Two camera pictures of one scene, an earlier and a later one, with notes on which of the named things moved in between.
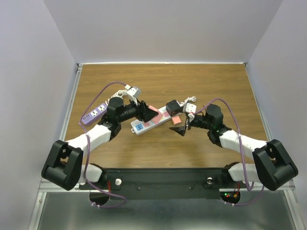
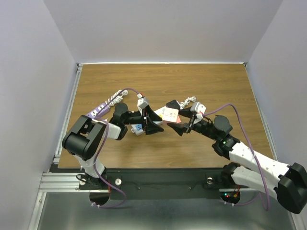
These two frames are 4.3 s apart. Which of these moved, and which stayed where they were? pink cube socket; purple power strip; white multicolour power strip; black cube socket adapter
Moved: pink cube socket
Stayed: black cube socket adapter; white multicolour power strip; purple power strip
